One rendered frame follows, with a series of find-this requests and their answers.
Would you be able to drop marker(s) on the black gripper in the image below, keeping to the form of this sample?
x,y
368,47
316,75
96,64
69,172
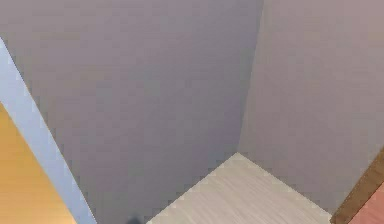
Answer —
x,y
134,221

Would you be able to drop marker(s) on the orange room door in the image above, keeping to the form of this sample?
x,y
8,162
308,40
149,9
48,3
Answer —
x,y
20,180

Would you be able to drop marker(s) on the brown edged pink furniture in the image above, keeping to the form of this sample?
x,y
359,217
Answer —
x,y
368,200

